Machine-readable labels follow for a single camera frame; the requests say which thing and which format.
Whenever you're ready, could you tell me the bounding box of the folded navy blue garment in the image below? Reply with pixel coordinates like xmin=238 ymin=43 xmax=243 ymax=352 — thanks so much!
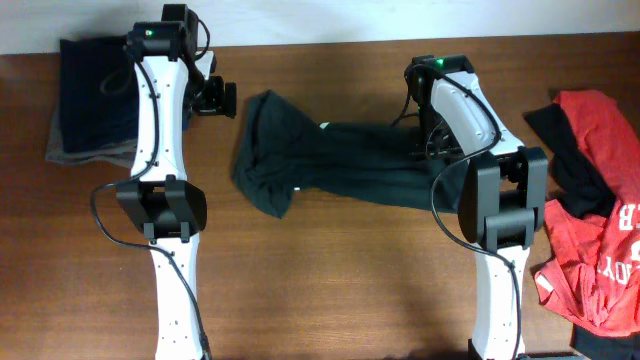
xmin=59 ymin=35 xmax=194 ymax=154

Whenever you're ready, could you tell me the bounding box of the folded grey garment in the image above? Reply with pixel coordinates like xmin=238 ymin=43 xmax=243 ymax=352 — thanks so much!
xmin=45 ymin=110 xmax=137 ymax=169

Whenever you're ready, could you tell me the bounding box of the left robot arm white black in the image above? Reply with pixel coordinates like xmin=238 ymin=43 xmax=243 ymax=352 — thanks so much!
xmin=116 ymin=4 xmax=237 ymax=359

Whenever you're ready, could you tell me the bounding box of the dark green t-shirt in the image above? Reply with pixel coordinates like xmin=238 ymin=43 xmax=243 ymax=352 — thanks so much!
xmin=232 ymin=90 xmax=467 ymax=218

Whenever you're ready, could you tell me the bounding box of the black garment under pile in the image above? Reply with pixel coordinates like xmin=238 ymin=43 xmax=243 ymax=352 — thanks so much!
xmin=523 ymin=104 xmax=639 ymax=360

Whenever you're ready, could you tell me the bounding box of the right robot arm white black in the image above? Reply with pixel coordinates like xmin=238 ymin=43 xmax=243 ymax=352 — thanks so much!
xmin=404 ymin=55 xmax=548 ymax=359

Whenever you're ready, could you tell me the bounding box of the red garment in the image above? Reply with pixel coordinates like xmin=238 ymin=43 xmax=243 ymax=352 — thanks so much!
xmin=534 ymin=90 xmax=639 ymax=337

